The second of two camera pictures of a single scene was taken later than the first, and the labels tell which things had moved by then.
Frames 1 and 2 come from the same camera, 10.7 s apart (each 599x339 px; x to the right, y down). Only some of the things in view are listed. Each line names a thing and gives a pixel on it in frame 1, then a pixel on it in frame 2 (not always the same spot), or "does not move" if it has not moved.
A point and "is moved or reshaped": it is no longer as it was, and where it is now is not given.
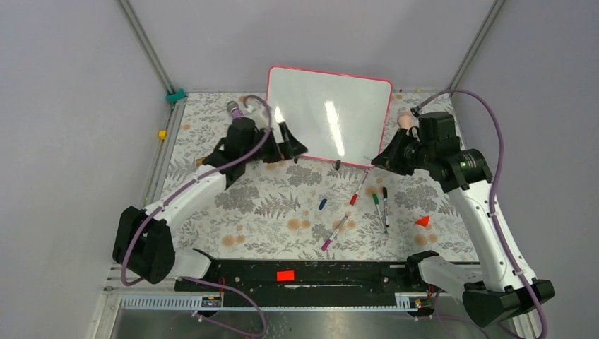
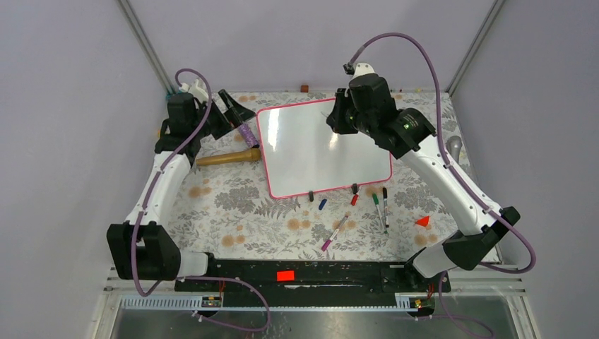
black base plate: [306, 284] does not move
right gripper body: [410, 154] → [346, 114]
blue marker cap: [322, 203] does not move
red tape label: [285, 275] does not move
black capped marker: [386, 217] does not move
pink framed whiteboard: [338, 117] is moved or reshaped
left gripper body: [274, 152] → [216, 123]
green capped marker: [376, 202] does not move
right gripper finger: [387, 160] → [333, 122]
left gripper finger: [292, 146] → [233, 107]
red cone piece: [423, 221] does not move
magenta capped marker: [327, 243] does not move
